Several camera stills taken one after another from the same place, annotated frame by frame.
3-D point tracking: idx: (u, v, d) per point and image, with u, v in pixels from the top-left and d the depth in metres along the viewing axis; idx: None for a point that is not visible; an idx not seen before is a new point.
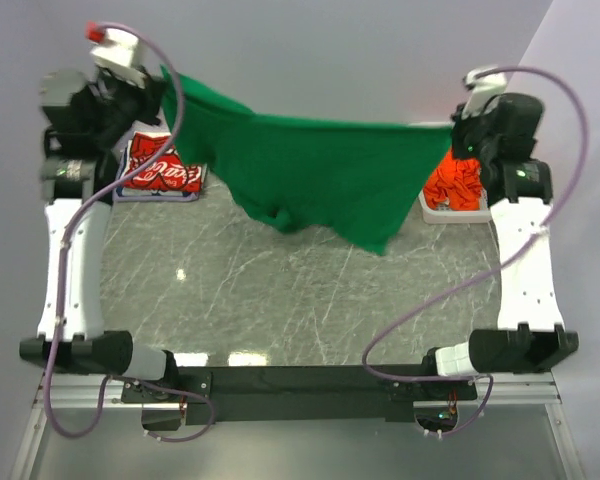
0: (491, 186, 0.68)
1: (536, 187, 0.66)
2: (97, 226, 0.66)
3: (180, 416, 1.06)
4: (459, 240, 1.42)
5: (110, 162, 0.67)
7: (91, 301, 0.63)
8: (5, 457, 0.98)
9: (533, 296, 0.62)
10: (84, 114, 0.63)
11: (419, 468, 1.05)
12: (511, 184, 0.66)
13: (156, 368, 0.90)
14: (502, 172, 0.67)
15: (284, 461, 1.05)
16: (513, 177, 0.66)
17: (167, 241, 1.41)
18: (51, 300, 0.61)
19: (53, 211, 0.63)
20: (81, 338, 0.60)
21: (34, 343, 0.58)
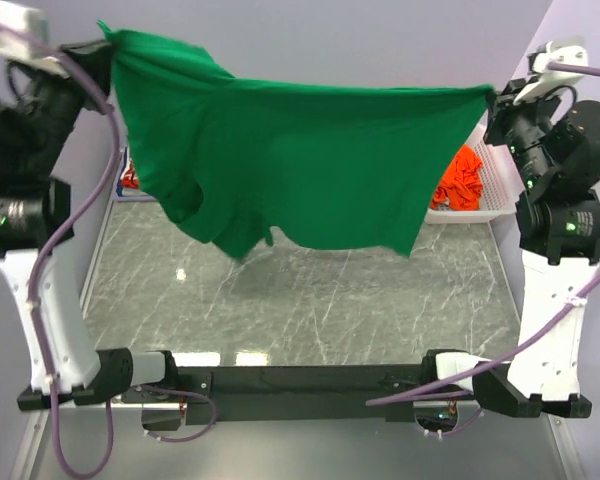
0: (531, 231, 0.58)
1: (583, 242, 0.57)
2: (64, 266, 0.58)
3: (180, 416, 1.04)
4: (459, 240, 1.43)
5: (59, 192, 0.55)
7: (81, 345, 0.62)
8: (6, 457, 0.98)
9: (552, 368, 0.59)
10: (8, 144, 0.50)
11: (418, 467, 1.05)
12: (558, 239, 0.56)
13: (157, 370, 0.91)
14: (547, 218, 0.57)
15: (285, 461, 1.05)
16: (562, 229, 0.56)
17: (168, 241, 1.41)
18: (37, 356, 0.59)
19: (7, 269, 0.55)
20: (80, 387, 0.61)
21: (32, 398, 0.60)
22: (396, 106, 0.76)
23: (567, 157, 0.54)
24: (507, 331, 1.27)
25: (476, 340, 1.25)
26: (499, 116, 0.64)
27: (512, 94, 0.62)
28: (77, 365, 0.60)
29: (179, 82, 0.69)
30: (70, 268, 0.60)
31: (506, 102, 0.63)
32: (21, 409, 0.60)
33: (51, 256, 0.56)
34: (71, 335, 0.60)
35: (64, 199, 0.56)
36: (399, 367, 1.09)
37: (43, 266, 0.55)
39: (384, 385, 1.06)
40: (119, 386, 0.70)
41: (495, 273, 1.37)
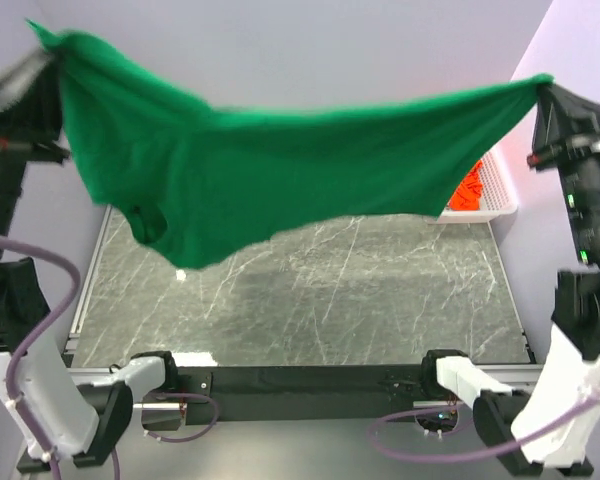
0: (572, 318, 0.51)
1: None
2: (42, 354, 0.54)
3: (180, 416, 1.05)
4: (459, 240, 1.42)
5: (27, 282, 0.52)
7: (76, 416, 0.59)
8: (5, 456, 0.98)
9: (561, 442, 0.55)
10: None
11: (418, 467, 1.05)
12: None
13: (158, 377, 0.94)
14: (593, 309, 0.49)
15: (285, 460, 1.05)
16: None
17: None
18: (30, 436, 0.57)
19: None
20: (83, 453, 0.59)
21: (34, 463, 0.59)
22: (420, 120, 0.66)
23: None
24: (507, 331, 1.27)
25: (476, 340, 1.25)
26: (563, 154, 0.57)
27: (590, 138, 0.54)
28: (74, 439, 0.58)
29: (134, 106, 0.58)
30: (51, 353, 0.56)
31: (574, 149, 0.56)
32: (22, 471, 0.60)
33: (27, 352, 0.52)
34: (64, 414, 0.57)
35: (30, 284, 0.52)
36: (399, 367, 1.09)
37: (20, 367, 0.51)
39: (383, 385, 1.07)
40: (123, 423, 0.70)
41: (495, 273, 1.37)
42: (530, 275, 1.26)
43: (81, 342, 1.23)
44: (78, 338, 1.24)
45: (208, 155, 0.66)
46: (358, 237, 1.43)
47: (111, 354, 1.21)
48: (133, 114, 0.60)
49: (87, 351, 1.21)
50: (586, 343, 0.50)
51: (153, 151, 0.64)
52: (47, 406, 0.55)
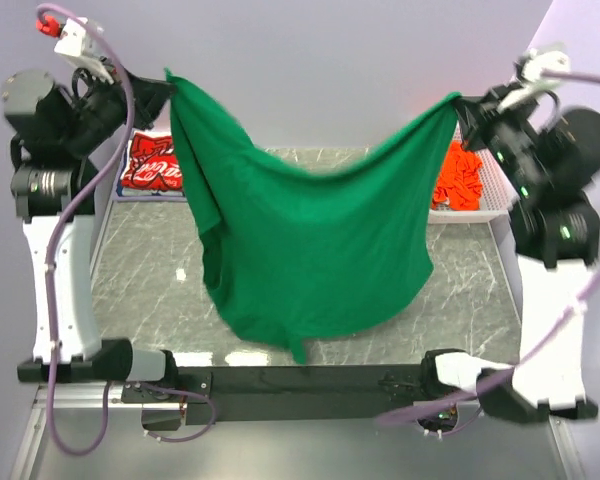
0: (525, 239, 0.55)
1: (579, 248, 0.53)
2: (81, 238, 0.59)
3: (180, 416, 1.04)
4: (459, 240, 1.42)
5: (88, 170, 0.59)
7: (86, 318, 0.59)
8: (6, 456, 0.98)
9: (559, 373, 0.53)
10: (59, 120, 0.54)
11: (418, 466, 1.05)
12: (552, 244, 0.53)
13: (157, 370, 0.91)
14: (541, 223, 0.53)
15: (285, 460, 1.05)
16: (556, 232, 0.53)
17: (167, 241, 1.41)
18: (44, 323, 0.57)
19: (31, 230, 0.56)
20: (80, 358, 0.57)
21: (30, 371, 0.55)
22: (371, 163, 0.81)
23: (559, 162, 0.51)
24: (507, 331, 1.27)
25: (476, 340, 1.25)
26: (485, 124, 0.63)
27: (497, 102, 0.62)
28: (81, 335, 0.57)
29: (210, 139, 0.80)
30: (88, 247, 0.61)
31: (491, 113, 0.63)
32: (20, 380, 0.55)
33: (71, 221, 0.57)
34: (79, 304, 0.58)
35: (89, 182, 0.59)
36: (399, 367, 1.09)
37: (61, 232, 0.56)
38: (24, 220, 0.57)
39: (384, 385, 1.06)
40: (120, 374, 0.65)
41: (495, 273, 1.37)
42: None
43: None
44: None
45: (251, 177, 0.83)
46: None
47: None
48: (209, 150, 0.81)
49: None
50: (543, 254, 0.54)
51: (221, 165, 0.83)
52: (70, 282, 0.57)
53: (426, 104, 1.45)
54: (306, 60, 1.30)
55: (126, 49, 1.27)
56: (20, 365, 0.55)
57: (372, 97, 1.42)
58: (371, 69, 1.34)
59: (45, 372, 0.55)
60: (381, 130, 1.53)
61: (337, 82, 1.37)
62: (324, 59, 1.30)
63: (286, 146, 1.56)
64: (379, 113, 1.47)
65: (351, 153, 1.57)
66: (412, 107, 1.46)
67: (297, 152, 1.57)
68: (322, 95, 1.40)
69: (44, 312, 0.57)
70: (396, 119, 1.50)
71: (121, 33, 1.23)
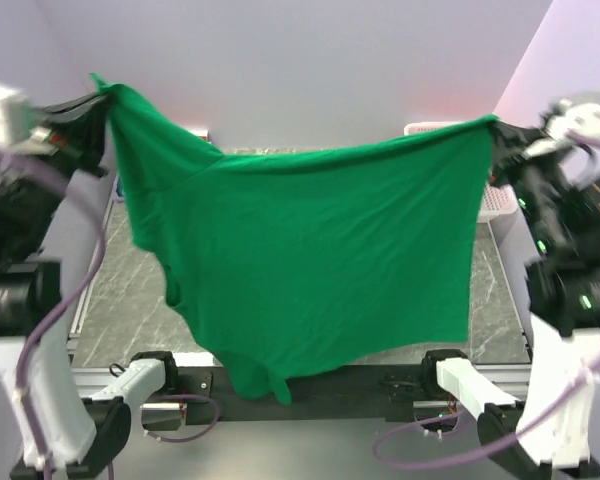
0: (543, 302, 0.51)
1: (599, 316, 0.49)
2: (52, 350, 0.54)
3: (180, 416, 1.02)
4: None
5: (50, 276, 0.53)
7: (72, 418, 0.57)
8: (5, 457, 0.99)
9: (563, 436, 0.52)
10: None
11: (418, 466, 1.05)
12: (570, 317, 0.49)
13: (158, 380, 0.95)
14: (561, 289, 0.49)
15: (283, 461, 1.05)
16: (578, 304, 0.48)
17: None
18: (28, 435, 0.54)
19: None
20: (74, 463, 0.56)
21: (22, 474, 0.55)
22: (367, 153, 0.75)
23: (587, 229, 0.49)
24: (507, 331, 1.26)
25: (476, 341, 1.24)
26: (512, 165, 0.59)
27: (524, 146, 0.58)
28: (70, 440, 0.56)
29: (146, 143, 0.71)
30: (59, 357, 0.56)
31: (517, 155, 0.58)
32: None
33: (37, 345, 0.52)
34: (65, 412, 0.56)
35: (53, 280, 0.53)
36: (399, 368, 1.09)
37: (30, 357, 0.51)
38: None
39: (383, 385, 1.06)
40: (116, 443, 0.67)
41: (495, 273, 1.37)
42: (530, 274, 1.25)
43: (81, 342, 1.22)
44: (78, 339, 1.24)
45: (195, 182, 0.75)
46: None
47: (112, 352, 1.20)
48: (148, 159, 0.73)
49: (87, 352, 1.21)
50: (561, 321, 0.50)
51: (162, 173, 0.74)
52: (51, 401, 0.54)
53: (426, 104, 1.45)
54: (305, 59, 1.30)
55: (125, 48, 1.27)
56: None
57: (372, 98, 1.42)
58: (371, 68, 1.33)
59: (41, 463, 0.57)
60: (381, 130, 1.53)
61: (336, 81, 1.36)
62: (324, 58, 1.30)
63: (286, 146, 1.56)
64: (378, 114, 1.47)
65: None
66: (412, 107, 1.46)
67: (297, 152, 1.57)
68: (320, 95, 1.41)
69: (26, 428, 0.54)
70: (396, 119, 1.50)
71: (119, 33, 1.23)
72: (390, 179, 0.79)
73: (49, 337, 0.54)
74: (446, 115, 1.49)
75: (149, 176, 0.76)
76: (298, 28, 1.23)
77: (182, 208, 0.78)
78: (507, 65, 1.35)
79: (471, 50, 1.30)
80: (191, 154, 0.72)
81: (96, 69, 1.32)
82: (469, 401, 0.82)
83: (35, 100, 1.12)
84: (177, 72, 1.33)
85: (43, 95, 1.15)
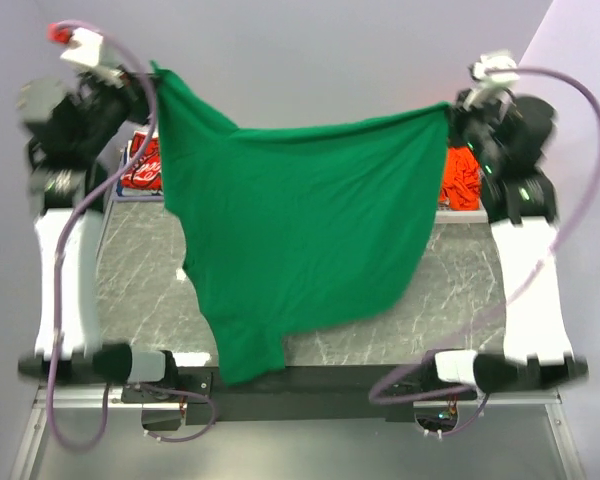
0: (492, 207, 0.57)
1: (540, 208, 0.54)
2: (88, 233, 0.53)
3: (180, 416, 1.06)
4: (459, 240, 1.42)
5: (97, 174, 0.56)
7: (87, 315, 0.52)
8: (6, 456, 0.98)
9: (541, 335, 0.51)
10: (70, 123, 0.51)
11: (417, 467, 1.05)
12: (513, 209, 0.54)
13: (158, 370, 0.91)
14: (504, 191, 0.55)
15: (282, 460, 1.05)
16: (515, 198, 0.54)
17: (168, 242, 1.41)
18: (46, 313, 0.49)
19: (41, 225, 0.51)
20: (82, 353, 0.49)
21: (30, 361, 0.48)
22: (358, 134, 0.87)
23: (511, 137, 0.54)
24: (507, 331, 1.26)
25: (476, 340, 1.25)
26: (456, 118, 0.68)
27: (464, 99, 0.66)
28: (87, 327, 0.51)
29: (184, 115, 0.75)
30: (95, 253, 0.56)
31: (460, 109, 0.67)
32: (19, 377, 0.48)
33: (81, 217, 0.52)
34: (84, 298, 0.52)
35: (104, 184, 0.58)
36: (399, 368, 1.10)
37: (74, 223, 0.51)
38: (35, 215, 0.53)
39: (383, 385, 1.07)
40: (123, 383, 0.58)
41: (495, 273, 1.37)
42: None
43: None
44: None
45: (229, 151, 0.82)
46: None
47: None
48: (185, 132, 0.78)
49: None
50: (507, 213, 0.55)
51: (203, 144, 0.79)
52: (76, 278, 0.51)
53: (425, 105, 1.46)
54: (306, 60, 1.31)
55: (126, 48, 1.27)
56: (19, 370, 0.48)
57: (372, 98, 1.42)
58: (370, 69, 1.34)
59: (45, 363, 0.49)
60: None
61: (336, 82, 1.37)
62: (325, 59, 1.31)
63: None
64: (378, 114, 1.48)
65: None
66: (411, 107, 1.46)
67: None
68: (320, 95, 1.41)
69: (48, 303, 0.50)
70: None
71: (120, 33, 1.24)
72: (369, 152, 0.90)
73: (90, 219, 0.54)
74: None
75: (180, 144, 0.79)
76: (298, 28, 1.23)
77: (216, 172, 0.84)
78: (506, 65, 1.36)
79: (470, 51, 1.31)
80: (214, 124, 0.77)
81: None
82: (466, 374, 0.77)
83: None
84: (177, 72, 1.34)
85: None
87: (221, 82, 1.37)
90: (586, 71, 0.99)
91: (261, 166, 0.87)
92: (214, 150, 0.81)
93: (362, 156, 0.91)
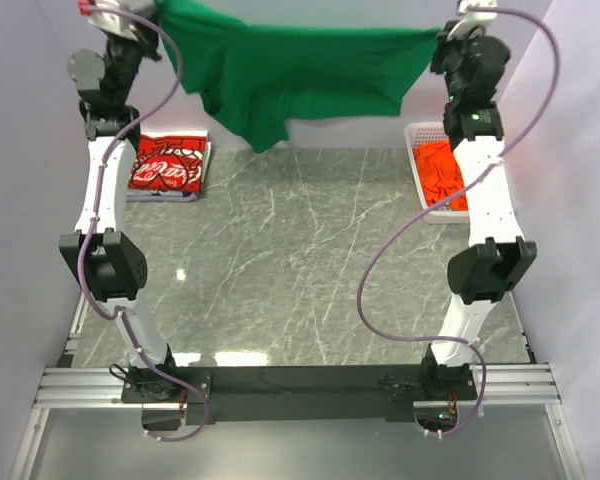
0: (451, 131, 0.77)
1: (490, 128, 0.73)
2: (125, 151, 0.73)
3: (180, 416, 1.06)
4: (459, 240, 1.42)
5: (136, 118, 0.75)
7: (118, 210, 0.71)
8: (6, 457, 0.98)
9: (495, 215, 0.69)
10: (108, 85, 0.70)
11: (417, 467, 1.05)
12: (470, 125, 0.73)
13: (158, 350, 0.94)
14: (461, 119, 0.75)
15: (282, 461, 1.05)
16: (470, 119, 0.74)
17: (167, 241, 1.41)
18: (88, 207, 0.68)
19: (92, 145, 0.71)
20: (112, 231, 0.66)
21: (70, 235, 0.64)
22: (346, 41, 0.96)
23: (472, 74, 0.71)
24: (507, 331, 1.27)
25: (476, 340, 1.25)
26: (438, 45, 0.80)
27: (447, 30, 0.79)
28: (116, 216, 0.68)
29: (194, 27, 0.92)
30: (129, 167, 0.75)
31: (442, 37, 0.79)
32: (61, 253, 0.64)
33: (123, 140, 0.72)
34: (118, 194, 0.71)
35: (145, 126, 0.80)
36: (399, 367, 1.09)
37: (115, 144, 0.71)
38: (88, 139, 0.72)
39: (383, 385, 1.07)
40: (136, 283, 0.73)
41: None
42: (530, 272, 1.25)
43: (82, 342, 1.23)
44: (78, 338, 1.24)
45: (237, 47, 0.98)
46: (358, 237, 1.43)
47: (112, 352, 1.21)
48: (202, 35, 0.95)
49: (87, 351, 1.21)
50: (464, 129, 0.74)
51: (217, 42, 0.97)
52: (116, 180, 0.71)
53: (425, 106, 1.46)
54: None
55: None
56: (60, 240, 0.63)
57: None
58: None
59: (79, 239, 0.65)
60: (381, 131, 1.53)
61: None
62: None
63: (286, 146, 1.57)
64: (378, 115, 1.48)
65: (351, 153, 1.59)
66: (411, 108, 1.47)
67: (297, 152, 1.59)
68: None
69: (90, 199, 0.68)
70: (396, 120, 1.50)
71: None
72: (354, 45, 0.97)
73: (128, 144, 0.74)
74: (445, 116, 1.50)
75: (199, 42, 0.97)
76: None
77: (232, 61, 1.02)
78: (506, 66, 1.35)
79: None
80: (222, 26, 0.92)
81: None
82: (453, 316, 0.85)
83: (36, 98, 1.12)
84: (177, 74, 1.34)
85: (44, 95, 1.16)
87: None
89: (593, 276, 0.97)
90: (583, 68, 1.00)
91: (264, 53, 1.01)
92: (223, 41, 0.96)
93: (357, 48, 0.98)
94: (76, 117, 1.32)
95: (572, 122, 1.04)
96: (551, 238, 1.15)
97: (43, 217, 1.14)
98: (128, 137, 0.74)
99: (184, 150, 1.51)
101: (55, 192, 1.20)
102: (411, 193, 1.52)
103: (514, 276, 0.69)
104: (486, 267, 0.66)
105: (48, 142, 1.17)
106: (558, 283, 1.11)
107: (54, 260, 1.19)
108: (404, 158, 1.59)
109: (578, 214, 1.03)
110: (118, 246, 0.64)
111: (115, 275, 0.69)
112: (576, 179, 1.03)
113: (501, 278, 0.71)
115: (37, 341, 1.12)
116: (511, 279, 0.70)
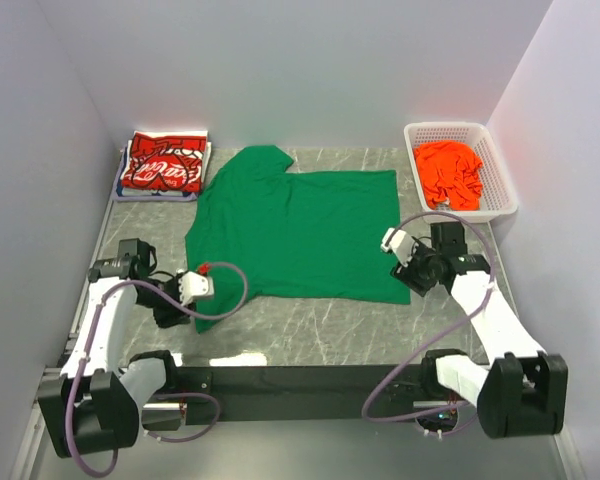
0: (443, 276, 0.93)
1: (478, 265, 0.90)
2: (123, 298, 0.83)
3: (180, 416, 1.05)
4: None
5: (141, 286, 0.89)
7: (112, 347, 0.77)
8: (6, 457, 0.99)
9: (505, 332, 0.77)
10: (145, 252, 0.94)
11: (417, 466, 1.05)
12: (459, 264, 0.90)
13: (159, 376, 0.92)
14: (449, 265, 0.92)
15: (282, 460, 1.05)
16: (458, 261, 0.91)
17: (167, 241, 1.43)
18: (79, 347, 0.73)
19: (97, 290, 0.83)
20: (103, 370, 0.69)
21: (54, 382, 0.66)
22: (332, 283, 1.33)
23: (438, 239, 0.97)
24: None
25: (476, 340, 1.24)
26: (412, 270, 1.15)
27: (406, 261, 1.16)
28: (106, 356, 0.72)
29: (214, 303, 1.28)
30: (126, 308, 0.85)
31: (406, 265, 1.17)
32: (43, 398, 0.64)
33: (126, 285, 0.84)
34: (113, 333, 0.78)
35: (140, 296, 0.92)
36: (399, 368, 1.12)
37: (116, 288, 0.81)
38: (91, 280, 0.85)
39: (384, 385, 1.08)
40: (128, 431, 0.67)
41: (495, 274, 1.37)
42: (530, 272, 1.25)
43: None
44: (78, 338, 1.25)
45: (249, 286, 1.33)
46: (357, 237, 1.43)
47: None
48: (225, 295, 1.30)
49: None
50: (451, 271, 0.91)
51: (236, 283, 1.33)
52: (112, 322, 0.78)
53: (426, 106, 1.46)
54: (307, 63, 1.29)
55: (125, 53, 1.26)
56: (42, 391, 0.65)
57: (374, 100, 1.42)
58: (371, 73, 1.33)
59: (64, 386, 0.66)
60: (381, 131, 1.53)
61: (336, 86, 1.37)
62: (326, 63, 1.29)
63: (285, 146, 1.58)
64: (378, 116, 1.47)
65: (351, 153, 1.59)
66: (411, 108, 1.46)
67: (297, 151, 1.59)
68: (320, 99, 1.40)
69: (83, 339, 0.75)
70: (396, 120, 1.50)
71: (120, 38, 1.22)
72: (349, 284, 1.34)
73: (128, 287, 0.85)
74: (446, 116, 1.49)
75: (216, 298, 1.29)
76: (296, 37, 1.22)
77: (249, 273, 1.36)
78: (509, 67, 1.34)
79: (472, 55, 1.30)
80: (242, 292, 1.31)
81: (97, 71, 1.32)
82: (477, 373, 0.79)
83: (35, 101, 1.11)
84: (177, 76, 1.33)
85: (44, 98, 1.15)
87: (222, 85, 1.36)
89: (594, 278, 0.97)
90: (589, 73, 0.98)
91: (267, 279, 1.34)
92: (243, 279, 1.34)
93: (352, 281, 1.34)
94: (77, 120, 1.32)
95: (574, 128, 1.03)
96: (548, 240, 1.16)
97: (42, 220, 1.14)
98: (131, 283, 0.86)
99: (184, 151, 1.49)
101: (54, 195, 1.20)
102: (410, 193, 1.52)
103: (552, 403, 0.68)
104: (517, 386, 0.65)
105: (47, 144, 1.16)
106: (559, 286, 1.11)
107: (53, 263, 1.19)
108: (404, 157, 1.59)
109: (577, 216, 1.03)
110: (106, 391, 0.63)
111: (100, 430, 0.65)
112: (577, 183, 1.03)
113: (543, 410, 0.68)
115: (37, 342, 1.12)
116: (552, 408, 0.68)
